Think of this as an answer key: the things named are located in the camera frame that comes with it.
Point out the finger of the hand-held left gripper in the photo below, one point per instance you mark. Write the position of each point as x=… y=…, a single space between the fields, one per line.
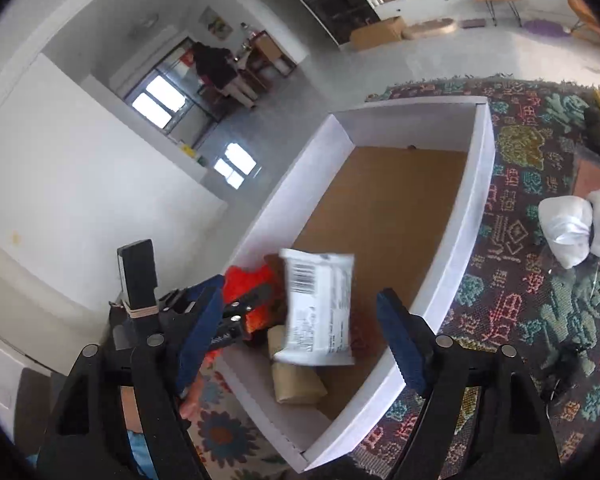
x=250 y=302
x=235 y=335

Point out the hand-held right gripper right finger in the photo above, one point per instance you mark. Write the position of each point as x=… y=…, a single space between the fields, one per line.
x=402 y=342

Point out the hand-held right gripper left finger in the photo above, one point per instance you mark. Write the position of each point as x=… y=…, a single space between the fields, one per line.
x=200 y=330

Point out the orange fish plush toy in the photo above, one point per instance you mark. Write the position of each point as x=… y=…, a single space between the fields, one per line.
x=245 y=280

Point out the white wipes packet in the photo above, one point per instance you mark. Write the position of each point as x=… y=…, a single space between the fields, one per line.
x=320 y=310

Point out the beige towel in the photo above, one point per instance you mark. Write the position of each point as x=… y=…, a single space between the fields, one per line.
x=295 y=385

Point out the white cardboard box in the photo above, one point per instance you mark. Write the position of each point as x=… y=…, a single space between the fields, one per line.
x=395 y=220

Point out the person's left forearm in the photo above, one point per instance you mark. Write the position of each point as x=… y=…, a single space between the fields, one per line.
x=128 y=407

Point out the floral cushion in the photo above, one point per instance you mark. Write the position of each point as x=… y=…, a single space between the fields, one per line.
x=225 y=435

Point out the patterned woven blanket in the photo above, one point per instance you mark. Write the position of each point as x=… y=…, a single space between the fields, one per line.
x=510 y=280

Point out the white plush toy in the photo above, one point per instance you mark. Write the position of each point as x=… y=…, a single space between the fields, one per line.
x=570 y=230

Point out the clear bag with black cap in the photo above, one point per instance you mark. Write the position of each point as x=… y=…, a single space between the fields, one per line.
x=597 y=132

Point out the brown cardboard box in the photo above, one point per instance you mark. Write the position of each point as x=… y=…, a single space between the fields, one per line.
x=377 y=34

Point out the round beige cushion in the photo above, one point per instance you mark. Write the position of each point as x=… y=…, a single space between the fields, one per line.
x=427 y=28

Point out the dark grey floor mat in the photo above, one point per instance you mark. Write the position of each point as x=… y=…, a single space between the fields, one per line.
x=474 y=22

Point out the white television cabinet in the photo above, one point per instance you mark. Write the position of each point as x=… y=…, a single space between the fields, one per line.
x=445 y=0

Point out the purple round mat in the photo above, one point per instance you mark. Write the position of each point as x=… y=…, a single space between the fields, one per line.
x=546 y=27

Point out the orange lounge chair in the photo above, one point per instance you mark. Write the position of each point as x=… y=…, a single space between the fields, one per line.
x=587 y=15

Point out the framed wall picture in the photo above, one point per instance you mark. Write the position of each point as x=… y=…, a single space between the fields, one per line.
x=214 y=24

